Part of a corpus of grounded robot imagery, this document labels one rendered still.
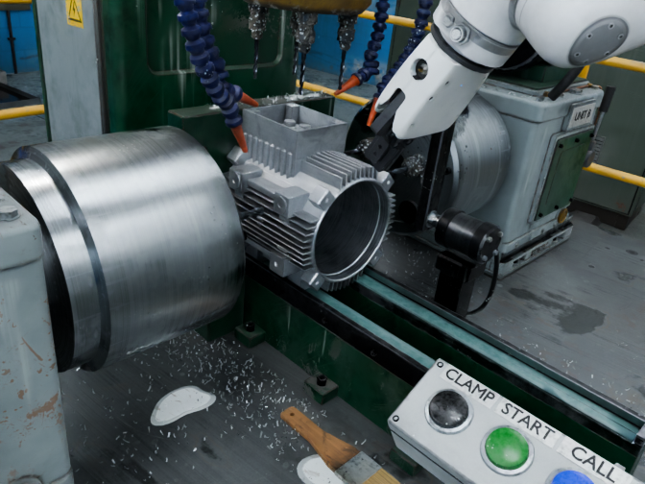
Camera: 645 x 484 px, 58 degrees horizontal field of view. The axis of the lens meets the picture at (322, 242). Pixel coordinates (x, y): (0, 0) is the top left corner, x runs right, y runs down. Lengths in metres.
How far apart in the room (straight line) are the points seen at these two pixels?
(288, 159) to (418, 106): 0.28
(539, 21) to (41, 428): 0.55
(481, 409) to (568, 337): 0.67
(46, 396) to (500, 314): 0.80
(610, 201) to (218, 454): 3.41
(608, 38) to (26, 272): 0.49
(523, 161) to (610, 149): 2.74
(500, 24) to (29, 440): 0.56
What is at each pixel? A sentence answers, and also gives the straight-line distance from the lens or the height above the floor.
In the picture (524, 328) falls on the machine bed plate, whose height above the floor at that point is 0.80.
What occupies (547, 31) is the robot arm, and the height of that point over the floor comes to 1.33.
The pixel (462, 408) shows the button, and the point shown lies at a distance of 0.47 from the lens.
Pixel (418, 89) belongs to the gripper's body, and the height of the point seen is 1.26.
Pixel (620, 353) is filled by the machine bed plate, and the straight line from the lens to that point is 1.14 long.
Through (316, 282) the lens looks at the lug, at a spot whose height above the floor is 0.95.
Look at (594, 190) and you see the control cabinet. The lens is 3.96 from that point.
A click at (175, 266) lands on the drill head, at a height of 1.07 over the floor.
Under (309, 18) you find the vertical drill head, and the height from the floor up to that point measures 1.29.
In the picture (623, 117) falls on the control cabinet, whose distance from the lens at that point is 3.84.
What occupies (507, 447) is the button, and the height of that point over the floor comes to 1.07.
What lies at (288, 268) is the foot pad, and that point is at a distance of 0.82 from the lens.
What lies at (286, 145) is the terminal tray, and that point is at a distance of 0.82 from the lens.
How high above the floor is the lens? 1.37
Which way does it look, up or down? 27 degrees down
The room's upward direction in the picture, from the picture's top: 7 degrees clockwise
